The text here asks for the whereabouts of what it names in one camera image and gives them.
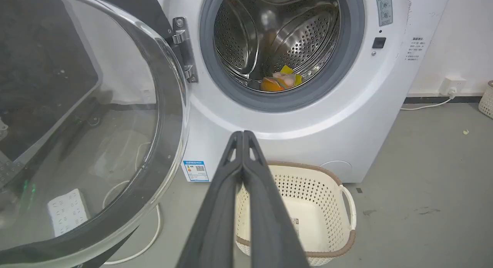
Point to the white power strip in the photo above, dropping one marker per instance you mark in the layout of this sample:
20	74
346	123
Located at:
67	211

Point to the white wall socket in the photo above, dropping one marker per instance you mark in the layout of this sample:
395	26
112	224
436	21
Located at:
453	85

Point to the white front-load washing machine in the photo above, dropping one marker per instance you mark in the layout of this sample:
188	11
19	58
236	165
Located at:
319	106

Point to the chrome door hinge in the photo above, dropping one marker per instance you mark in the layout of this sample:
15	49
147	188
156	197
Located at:
185	48

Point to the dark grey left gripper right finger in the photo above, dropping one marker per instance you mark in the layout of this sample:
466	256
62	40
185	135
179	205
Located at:
269	218

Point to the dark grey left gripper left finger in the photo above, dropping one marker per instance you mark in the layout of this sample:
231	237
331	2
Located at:
215	214

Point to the orange and yellow clothing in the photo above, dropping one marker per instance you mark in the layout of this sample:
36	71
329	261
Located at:
280	81

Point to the cream perforated laundry basket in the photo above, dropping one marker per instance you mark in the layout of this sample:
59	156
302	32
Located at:
319	218

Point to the white woven basket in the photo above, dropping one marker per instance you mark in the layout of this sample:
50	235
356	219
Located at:
487	101

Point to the glass washer door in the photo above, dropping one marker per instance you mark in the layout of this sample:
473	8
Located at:
77	121

